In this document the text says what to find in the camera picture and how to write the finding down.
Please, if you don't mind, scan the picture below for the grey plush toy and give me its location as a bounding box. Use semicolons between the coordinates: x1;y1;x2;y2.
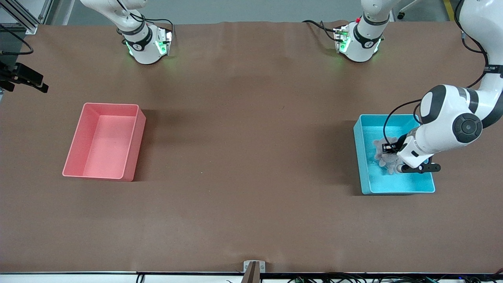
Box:
375;154;405;176
372;138;398;160

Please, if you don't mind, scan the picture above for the blue plastic box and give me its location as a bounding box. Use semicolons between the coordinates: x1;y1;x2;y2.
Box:
353;114;436;195

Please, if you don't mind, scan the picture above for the pink plastic box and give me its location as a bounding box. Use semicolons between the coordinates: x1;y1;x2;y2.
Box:
62;103;147;182

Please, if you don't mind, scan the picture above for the silver base connector plate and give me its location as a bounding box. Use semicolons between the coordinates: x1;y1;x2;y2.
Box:
156;28;174;56
334;24;351;54

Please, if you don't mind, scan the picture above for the brown table mat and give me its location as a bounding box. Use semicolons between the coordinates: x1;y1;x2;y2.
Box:
0;20;503;274

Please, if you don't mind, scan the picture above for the aluminium frame profile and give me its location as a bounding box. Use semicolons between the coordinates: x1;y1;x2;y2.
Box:
0;0;54;35

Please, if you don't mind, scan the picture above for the black arm base cable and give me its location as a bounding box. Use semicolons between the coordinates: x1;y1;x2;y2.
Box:
116;0;174;40
302;20;339;42

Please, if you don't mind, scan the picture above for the metal mounting bracket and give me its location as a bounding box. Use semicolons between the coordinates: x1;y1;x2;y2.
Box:
243;260;266;274

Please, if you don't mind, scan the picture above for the brown camera post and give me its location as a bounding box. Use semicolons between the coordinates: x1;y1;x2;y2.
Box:
241;261;261;283

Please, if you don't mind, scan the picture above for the white table edge rail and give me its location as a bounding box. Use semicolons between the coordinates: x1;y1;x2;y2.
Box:
0;272;503;283

